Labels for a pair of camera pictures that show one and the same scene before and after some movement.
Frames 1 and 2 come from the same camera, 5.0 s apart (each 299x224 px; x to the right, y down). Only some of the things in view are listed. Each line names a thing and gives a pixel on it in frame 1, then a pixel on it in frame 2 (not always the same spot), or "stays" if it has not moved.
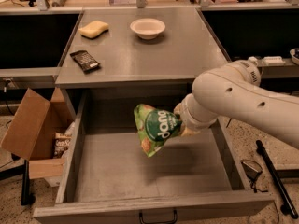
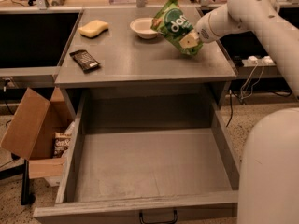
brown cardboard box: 32,133 stays
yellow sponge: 93,29 stays
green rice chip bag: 154,127 to 170,22
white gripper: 186,114 to 203,29
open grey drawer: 107,177 stays
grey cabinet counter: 139,48 stays
